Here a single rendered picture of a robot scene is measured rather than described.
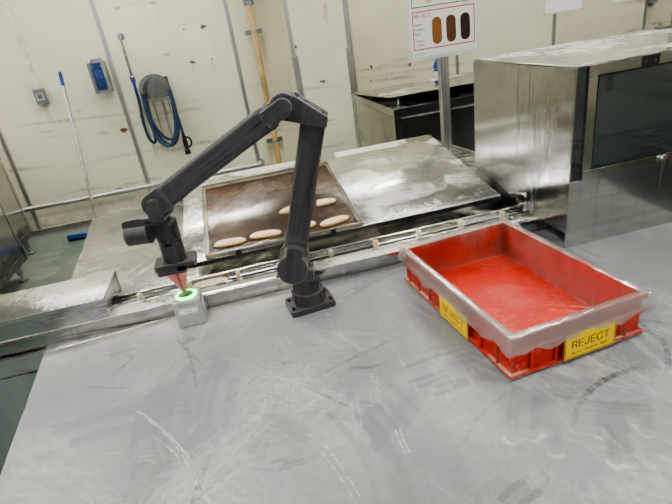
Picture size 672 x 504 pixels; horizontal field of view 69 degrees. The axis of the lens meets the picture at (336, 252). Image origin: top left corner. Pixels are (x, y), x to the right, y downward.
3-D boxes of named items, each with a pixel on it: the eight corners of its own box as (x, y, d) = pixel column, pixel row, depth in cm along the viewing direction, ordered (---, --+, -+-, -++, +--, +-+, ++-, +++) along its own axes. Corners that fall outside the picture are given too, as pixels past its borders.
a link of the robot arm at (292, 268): (334, 102, 104) (334, 96, 113) (270, 92, 103) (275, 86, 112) (306, 286, 122) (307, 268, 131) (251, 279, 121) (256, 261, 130)
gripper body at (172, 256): (197, 266, 123) (189, 239, 120) (155, 275, 121) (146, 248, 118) (198, 256, 128) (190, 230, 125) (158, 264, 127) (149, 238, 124)
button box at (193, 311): (180, 341, 129) (169, 305, 124) (182, 325, 136) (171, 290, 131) (212, 333, 130) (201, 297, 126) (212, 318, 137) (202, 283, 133)
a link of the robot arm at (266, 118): (297, 113, 104) (300, 106, 114) (281, 91, 102) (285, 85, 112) (150, 225, 114) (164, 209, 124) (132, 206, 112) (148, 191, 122)
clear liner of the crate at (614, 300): (509, 386, 92) (509, 342, 88) (398, 279, 135) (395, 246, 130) (652, 333, 100) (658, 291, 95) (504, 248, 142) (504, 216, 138)
